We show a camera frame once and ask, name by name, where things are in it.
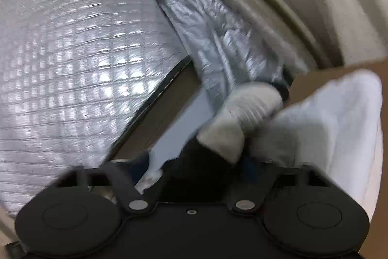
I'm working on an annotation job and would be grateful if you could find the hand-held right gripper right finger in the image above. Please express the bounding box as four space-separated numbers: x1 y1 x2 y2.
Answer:
229 156 330 215

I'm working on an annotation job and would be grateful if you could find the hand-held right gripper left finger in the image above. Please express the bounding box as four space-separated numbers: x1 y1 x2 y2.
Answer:
59 151 166 215

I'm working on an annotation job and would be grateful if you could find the grey white garment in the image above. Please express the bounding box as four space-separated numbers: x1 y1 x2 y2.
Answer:
197 81 289 164

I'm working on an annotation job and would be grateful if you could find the white cloth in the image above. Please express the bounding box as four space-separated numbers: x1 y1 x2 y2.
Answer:
251 69 383 209

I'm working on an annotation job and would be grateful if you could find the silver quilted foil sheet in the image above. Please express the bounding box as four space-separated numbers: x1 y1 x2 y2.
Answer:
0 0 289 217

